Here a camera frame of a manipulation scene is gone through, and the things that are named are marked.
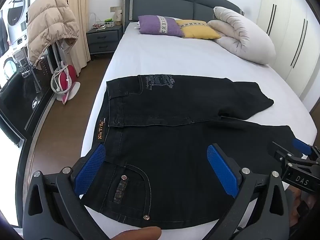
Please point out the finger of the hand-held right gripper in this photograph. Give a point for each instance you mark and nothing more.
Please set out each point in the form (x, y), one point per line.
(282, 152)
(302, 146)

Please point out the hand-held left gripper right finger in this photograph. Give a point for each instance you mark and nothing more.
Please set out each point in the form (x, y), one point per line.
(222, 170)

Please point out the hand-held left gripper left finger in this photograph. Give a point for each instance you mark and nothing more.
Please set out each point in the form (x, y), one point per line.
(91, 170)

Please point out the black denim pants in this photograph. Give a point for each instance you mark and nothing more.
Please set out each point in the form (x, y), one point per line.
(175, 155)

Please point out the person's right hand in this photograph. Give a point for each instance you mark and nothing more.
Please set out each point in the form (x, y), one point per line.
(303, 200)

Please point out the person's left hand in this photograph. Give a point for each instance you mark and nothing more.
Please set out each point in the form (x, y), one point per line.
(140, 233)

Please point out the red and white standing appliance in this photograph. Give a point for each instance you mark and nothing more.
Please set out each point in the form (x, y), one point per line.
(67, 80)

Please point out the glossy black cabinet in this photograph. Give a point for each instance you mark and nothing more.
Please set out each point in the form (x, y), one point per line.
(22, 97)

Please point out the white wardrobe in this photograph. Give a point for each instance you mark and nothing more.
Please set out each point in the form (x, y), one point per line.
(287, 30)

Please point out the folded white duvet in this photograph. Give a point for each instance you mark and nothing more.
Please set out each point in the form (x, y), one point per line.
(240, 35)

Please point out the bed with white sheet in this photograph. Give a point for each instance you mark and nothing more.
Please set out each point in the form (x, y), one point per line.
(162, 60)

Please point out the grey nightstand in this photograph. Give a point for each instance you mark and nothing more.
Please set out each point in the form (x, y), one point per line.
(103, 38)

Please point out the yellow patterned pillow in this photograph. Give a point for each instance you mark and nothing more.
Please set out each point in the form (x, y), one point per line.
(197, 28)

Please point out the green item in basket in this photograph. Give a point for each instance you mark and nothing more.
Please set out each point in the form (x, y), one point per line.
(108, 20)

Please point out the beige puffer jacket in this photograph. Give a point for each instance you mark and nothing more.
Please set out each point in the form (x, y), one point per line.
(50, 22)

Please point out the white printed vase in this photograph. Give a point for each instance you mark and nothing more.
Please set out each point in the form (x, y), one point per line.
(118, 17)

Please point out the purple patterned pillow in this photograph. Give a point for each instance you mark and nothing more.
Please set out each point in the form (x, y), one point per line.
(157, 26)

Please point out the beige curtain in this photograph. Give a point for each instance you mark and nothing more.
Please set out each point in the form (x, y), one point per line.
(77, 5)

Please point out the white washing machine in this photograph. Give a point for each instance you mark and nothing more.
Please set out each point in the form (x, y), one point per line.
(16, 15)

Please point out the grey padded headboard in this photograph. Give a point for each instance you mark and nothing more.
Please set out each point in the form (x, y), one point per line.
(175, 2)

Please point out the wall socket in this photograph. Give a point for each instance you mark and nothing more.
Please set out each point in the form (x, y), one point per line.
(113, 9)

